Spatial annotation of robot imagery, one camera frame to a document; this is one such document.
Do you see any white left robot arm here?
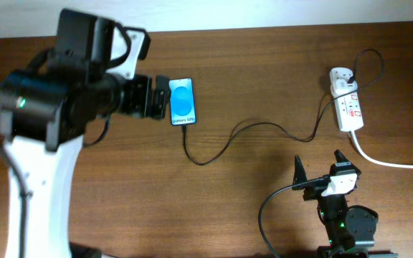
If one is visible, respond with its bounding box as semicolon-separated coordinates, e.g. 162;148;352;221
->
0;49;170;257

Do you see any blue Samsung smartphone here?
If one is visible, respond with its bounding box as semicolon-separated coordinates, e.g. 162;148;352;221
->
169;78;196;126

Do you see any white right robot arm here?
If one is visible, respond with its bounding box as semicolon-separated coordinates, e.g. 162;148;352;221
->
292;150;399;258

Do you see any white power strip cord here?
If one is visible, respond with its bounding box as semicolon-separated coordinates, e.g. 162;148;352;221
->
348;130;413;171

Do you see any black charging cable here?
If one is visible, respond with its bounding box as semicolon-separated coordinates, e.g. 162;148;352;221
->
180;48;385;166

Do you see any white charger adapter plug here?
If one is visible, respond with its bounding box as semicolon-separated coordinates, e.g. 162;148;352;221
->
331;79;358;97

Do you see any white power strip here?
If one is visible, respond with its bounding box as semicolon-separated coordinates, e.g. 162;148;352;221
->
329;67;364;132

